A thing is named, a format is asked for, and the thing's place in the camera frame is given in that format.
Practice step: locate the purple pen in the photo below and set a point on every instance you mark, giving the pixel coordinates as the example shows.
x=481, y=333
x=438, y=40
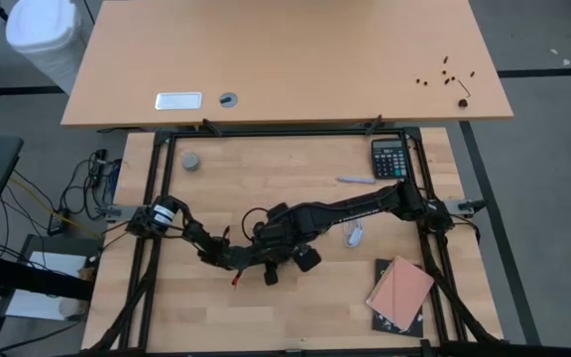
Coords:
x=355, y=180

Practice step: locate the black power adapter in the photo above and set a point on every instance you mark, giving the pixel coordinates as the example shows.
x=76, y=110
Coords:
x=57, y=224

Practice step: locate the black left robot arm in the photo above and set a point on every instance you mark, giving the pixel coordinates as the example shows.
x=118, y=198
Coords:
x=216, y=248

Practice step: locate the black aluminium table frame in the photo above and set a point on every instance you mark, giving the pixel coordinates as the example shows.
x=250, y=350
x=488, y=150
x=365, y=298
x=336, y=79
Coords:
x=290, y=133

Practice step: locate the black frame clamp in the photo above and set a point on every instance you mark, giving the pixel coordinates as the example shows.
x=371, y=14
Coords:
x=374, y=125
x=212, y=126

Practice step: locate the small grey round container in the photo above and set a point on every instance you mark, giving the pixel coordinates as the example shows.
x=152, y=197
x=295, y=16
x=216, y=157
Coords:
x=190, y=161

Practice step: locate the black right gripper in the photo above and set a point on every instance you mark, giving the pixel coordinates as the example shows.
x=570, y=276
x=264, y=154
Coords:
x=308, y=259

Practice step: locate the pink spiral notebook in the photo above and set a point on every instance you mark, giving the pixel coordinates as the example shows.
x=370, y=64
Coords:
x=404, y=292

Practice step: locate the black allen key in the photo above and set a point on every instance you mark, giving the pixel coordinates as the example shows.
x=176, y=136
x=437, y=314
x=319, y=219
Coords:
x=464, y=88

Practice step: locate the silver rectangular desk plate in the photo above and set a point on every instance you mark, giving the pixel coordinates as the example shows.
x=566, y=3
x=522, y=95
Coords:
x=178, y=101

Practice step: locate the light wooden desk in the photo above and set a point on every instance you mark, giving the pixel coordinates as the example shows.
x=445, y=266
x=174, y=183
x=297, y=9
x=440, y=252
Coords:
x=285, y=59

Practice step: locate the black calculator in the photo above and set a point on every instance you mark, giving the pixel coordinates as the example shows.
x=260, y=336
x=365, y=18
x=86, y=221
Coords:
x=389, y=158

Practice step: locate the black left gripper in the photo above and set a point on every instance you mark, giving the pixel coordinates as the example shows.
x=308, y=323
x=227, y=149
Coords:
x=270, y=275

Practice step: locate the black metal beam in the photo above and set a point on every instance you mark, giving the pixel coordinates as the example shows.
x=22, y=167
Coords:
x=18, y=277

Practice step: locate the white paper sheet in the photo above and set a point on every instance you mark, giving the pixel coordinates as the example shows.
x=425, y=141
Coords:
x=42, y=292

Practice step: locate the white trash bin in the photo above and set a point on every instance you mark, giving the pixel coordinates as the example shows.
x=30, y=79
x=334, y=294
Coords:
x=42, y=30

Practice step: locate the black book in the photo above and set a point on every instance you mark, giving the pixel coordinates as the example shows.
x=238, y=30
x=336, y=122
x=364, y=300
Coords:
x=389, y=328

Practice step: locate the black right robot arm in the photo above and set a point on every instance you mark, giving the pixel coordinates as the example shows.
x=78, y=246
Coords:
x=355, y=210

